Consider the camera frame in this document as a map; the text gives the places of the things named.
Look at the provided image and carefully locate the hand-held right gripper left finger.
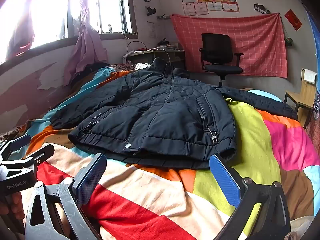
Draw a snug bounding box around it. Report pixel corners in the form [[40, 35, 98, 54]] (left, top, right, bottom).
[[25, 152, 108, 240]]

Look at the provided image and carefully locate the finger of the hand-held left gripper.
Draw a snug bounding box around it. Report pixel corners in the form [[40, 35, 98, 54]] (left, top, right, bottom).
[[0, 134, 32, 162], [15, 144, 55, 166]]

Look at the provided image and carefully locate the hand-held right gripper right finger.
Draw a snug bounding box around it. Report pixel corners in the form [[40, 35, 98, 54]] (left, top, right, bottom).
[[209, 153, 292, 240]]

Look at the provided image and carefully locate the navy padded jacket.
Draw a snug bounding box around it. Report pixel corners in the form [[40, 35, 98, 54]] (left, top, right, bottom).
[[50, 57, 298, 169]]

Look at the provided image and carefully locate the person's left hand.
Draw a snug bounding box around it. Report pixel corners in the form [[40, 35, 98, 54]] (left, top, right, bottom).
[[0, 192, 26, 221]]

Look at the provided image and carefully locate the colourful patchwork blanket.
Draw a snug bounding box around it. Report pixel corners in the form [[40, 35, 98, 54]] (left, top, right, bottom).
[[0, 65, 320, 240]]

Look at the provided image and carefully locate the pink curtain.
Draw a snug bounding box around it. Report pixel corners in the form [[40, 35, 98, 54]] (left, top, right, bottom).
[[64, 0, 108, 86], [5, 0, 35, 62]]

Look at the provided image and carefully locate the wooden chair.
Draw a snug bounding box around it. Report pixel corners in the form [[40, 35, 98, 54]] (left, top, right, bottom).
[[284, 67, 318, 128]]

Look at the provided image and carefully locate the black office chair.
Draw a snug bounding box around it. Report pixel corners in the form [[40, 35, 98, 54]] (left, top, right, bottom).
[[199, 33, 244, 87]]

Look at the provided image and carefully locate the cluttered desk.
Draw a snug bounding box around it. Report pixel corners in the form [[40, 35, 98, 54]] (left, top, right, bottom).
[[121, 45, 186, 70]]

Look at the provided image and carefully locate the barred window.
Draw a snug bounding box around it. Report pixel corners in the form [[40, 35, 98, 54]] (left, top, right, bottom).
[[0, 0, 138, 65]]

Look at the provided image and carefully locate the pink checked wall cloth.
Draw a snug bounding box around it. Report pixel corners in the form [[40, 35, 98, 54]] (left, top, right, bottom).
[[170, 12, 288, 78]]

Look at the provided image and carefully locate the white wall paper sheet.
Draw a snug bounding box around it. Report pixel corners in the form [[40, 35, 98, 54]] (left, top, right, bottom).
[[147, 21, 157, 39]]

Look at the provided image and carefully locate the red paper wall decoration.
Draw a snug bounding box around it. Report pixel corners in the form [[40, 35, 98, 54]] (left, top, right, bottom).
[[284, 9, 302, 32]]

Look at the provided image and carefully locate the black and white wall ornament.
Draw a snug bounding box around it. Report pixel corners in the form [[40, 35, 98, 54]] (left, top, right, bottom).
[[254, 3, 272, 15]]

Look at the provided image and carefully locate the group of wall certificates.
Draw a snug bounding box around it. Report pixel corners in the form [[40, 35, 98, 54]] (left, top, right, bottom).
[[180, 0, 247, 17]]

